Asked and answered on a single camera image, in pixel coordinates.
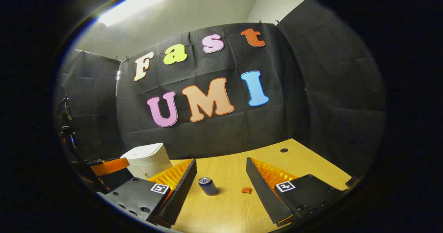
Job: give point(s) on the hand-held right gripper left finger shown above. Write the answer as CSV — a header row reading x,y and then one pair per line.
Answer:
x,y
181,191

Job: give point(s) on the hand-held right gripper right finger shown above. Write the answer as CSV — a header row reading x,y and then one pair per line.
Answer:
x,y
263,195

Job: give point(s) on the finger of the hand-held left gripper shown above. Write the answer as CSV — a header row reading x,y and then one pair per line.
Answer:
x,y
110,166

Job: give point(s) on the orange paper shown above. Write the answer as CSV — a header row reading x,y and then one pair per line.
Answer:
x,y
246,190

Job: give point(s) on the blue pop can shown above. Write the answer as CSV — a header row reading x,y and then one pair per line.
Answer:
x,y
208,187

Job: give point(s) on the white desktop garbage bin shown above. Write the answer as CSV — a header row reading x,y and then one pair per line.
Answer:
x,y
148,158

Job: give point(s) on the wooden desktop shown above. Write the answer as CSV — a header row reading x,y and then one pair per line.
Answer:
x,y
228,212

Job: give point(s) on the black tripod stand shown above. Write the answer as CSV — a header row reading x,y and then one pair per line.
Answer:
x,y
66,122

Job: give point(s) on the black backdrop cloth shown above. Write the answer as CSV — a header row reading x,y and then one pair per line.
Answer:
x,y
214,136

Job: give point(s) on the ceiling light panel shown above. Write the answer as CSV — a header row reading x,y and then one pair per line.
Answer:
x,y
133,4

